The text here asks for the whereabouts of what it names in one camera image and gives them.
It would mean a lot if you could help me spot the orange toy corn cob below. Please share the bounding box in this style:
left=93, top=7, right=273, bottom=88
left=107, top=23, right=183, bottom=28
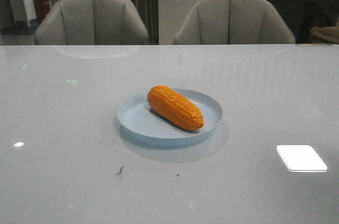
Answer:
left=147, top=85, right=204, bottom=130

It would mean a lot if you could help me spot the grey upholstered chair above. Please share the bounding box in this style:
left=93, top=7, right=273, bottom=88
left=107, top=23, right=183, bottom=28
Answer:
left=173, top=0, right=295, bottom=45
left=34, top=0, right=149, bottom=46

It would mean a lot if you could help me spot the red waste bin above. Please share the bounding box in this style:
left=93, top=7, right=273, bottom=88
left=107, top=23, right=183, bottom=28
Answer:
left=33, top=0, right=50, bottom=23

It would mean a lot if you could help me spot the grey upholstered chair right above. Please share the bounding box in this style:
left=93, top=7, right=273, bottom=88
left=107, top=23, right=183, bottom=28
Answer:
left=173, top=0, right=295, bottom=45

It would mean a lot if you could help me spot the light blue round plate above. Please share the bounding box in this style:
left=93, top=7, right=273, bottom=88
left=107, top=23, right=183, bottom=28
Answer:
left=117, top=88, right=223, bottom=148

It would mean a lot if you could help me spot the beige cushioned seat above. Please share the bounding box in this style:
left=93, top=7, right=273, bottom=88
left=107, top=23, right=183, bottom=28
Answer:
left=310, top=26, right=338, bottom=44

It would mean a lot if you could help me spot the coloured sticker strip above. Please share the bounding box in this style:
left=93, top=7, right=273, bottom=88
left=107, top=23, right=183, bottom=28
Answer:
left=296, top=43, right=336, bottom=47

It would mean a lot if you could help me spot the grey upholstered chair left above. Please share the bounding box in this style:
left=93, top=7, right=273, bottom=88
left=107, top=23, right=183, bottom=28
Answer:
left=34, top=0, right=149, bottom=46

